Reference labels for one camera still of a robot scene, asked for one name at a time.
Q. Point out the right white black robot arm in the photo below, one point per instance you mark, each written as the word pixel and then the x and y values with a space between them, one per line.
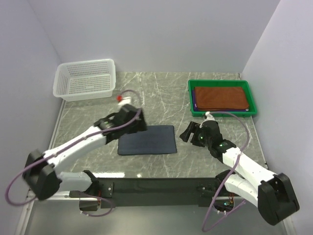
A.
pixel 271 193

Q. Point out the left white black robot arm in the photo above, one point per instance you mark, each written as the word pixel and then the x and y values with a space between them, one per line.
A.
pixel 44 172

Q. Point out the black base beam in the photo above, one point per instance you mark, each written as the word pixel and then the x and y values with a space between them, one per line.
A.
pixel 131 192

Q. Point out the orange brown towel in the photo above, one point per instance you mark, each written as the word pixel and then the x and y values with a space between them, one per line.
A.
pixel 220 98

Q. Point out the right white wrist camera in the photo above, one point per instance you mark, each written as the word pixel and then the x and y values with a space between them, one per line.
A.
pixel 209 117

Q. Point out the white plastic basket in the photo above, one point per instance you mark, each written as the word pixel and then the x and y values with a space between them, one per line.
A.
pixel 84 80

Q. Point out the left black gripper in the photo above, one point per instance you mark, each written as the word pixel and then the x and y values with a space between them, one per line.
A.
pixel 141 125

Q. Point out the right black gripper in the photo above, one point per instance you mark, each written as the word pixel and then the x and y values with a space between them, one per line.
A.
pixel 194 128

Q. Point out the green plastic tray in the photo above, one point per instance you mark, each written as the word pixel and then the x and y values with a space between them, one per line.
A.
pixel 224 83

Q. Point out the purple towel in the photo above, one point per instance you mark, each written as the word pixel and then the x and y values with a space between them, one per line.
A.
pixel 195 108

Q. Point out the grey towel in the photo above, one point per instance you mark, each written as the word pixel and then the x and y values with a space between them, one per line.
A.
pixel 156 140

